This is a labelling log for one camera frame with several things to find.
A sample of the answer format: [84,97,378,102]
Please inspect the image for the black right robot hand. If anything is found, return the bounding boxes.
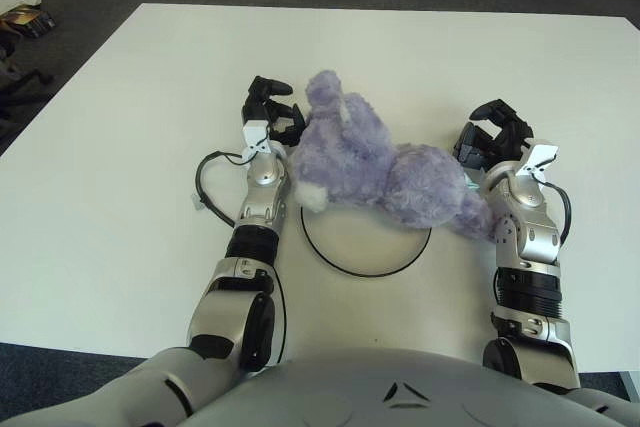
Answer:
[452,98,560,184]

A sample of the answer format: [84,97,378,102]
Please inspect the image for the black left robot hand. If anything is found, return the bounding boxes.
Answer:
[240,74,307,161]

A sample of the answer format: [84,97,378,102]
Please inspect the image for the purple plush doll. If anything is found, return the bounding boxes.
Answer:
[289,69,501,243]

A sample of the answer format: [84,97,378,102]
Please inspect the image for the white plate with black rim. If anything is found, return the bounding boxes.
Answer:
[300,204,434,279]

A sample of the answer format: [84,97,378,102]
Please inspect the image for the black office chair base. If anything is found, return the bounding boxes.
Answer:
[0,29,56,121]

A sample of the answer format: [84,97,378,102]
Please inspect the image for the dark printed box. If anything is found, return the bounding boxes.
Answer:
[0,6,56,39]

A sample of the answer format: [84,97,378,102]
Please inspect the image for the grey robot torso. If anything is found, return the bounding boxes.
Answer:
[179,346,621,427]

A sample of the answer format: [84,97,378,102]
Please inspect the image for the white table leg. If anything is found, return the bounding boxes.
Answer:
[619,371,640,401]

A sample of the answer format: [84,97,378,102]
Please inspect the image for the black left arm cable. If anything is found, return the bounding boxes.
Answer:
[195,149,289,363]

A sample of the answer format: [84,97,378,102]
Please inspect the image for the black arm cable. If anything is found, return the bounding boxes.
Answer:
[195,149,289,363]
[542,179,572,248]

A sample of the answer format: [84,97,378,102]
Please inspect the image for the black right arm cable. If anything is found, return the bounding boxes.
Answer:
[542,179,572,248]

